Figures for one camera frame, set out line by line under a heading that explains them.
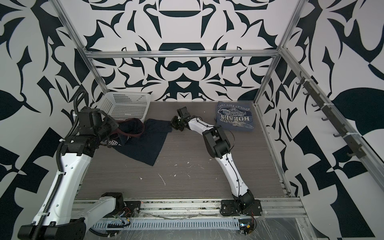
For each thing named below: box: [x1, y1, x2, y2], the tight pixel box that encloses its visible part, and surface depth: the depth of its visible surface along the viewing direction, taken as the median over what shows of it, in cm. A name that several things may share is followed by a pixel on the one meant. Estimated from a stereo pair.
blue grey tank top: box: [214, 100, 254, 132], surface depth 110 cm
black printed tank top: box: [104, 117, 172, 166], surface depth 96 cm
